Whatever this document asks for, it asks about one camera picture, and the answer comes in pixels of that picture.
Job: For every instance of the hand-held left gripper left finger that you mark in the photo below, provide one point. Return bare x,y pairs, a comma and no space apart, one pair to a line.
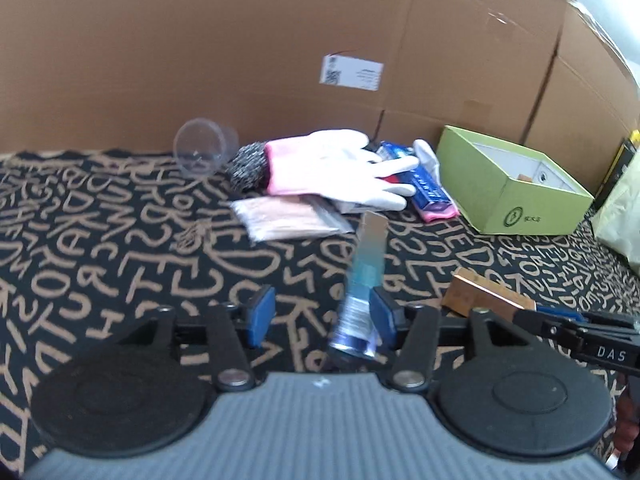
262,315

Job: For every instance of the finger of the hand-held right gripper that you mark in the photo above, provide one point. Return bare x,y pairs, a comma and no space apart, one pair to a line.
575,314
547,330

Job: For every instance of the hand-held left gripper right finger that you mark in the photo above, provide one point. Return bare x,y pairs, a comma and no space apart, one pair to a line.
380,310

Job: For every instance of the blue squeeze tube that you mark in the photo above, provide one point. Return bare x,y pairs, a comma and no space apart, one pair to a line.
362,270

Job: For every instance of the brown copper-coloured box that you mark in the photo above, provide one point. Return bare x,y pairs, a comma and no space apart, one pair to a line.
475,290

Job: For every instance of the light green cardboard box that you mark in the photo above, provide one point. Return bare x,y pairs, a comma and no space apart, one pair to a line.
540,207

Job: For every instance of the steel wool scrubber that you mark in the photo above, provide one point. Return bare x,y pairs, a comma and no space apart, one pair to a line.
247,167

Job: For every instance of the person's right hand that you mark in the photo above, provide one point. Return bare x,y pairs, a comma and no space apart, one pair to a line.
627,430

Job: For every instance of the pale yellow plastic bag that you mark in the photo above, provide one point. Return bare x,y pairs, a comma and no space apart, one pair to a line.
620,225

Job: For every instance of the clear bag of pink contents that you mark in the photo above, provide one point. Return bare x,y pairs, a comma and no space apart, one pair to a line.
285,217

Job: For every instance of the blue toothpaste box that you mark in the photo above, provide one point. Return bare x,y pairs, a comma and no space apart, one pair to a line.
425,187

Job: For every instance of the black letter-print cloth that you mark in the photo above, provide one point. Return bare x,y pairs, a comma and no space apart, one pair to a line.
125,240

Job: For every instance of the yellow and black package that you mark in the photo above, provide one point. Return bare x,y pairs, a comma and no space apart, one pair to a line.
620,160

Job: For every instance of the clear plastic cup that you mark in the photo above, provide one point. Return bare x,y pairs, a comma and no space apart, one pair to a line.
200,147

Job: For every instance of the white shipping label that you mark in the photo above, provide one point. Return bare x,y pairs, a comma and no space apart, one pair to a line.
352,72

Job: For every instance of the large brown cardboard box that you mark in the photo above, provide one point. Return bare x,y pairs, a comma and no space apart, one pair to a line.
200,50

